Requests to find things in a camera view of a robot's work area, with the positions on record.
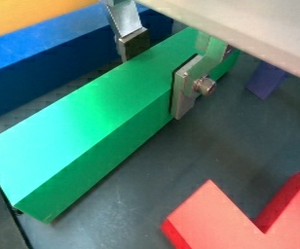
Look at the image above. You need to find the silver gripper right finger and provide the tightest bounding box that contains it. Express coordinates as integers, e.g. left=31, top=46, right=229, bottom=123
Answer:
left=170, top=31, right=233, bottom=120

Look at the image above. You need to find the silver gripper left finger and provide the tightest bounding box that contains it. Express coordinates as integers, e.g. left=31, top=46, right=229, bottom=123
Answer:
left=100, top=0, right=150, bottom=61

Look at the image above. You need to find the green rectangular block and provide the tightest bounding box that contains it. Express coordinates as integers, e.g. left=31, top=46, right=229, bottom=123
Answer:
left=0, top=26, right=241, bottom=225

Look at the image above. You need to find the yellow slotted board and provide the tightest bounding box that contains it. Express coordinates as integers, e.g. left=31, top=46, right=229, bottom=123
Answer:
left=0, top=0, right=100, bottom=36

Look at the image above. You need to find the purple notched block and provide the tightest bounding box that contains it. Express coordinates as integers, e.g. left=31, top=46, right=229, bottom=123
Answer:
left=245, top=61, right=300, bottom=103

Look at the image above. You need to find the blue rectangular block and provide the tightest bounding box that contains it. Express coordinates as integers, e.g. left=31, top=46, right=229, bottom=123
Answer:
left=0, top=3, right=176, bottom=123

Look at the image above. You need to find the red notched block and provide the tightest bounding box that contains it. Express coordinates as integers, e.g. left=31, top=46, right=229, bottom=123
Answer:
left=162, top=172, right=300, bottom=249

